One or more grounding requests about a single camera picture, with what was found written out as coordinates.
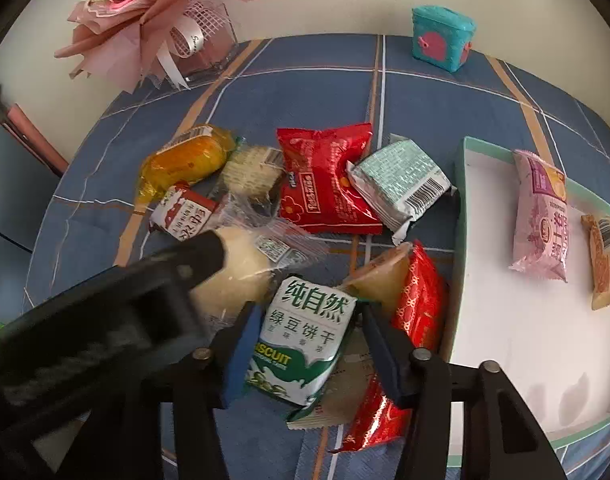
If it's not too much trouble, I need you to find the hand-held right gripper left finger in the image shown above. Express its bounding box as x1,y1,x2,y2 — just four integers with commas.
160,302,263,480

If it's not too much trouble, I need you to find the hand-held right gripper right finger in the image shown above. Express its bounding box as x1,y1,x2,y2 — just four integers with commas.
362,304,568,480

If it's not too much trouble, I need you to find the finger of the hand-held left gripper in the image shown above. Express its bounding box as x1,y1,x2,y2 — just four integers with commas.
150,231,228,291

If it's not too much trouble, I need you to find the cream round pastry clear wrapper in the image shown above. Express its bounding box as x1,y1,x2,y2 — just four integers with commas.
190,200,331,323

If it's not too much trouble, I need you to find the green and white biscuit packet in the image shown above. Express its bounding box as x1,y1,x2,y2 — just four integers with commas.
242,275,358,408

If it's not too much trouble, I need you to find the white tray with teal rim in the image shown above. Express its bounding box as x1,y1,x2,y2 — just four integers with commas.
437,136,610,468

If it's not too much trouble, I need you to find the red flower print snack packet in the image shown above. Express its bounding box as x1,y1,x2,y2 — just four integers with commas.
276,123,384,236

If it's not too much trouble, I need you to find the mint green barcode packet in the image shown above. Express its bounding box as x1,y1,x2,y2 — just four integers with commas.
347,133,452,246

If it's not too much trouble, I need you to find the small red and white packet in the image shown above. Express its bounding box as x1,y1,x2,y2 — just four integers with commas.
149,184,218,236

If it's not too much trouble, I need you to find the red gold patterned packet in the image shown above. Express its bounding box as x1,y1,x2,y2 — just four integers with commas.
335,240,448,453

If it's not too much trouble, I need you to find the jelly cup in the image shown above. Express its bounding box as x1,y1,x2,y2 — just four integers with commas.
342,242,416,311

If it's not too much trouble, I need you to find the white round pastry clear wrapper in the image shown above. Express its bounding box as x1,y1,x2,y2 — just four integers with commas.
207,145,286,211

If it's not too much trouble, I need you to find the yellow cake packet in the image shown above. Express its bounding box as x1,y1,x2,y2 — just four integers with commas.
135,125,246,211

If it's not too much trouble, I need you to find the blue plaid tablecloth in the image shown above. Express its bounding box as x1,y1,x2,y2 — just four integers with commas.
22,34,610,480

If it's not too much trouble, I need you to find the clear glass vase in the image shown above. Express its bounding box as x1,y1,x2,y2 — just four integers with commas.
155,2,238,91

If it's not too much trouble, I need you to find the pink snack packet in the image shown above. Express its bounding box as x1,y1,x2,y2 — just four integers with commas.
509,150,570,283

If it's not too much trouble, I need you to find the tan snack packet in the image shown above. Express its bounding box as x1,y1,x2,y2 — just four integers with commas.
581,212,610,311

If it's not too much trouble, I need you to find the pink flower bouquet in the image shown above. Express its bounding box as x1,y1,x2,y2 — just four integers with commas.
55,0,278,93

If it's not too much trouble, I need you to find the teal and pink toy box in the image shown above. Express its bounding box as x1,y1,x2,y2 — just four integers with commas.
411,6,476,72

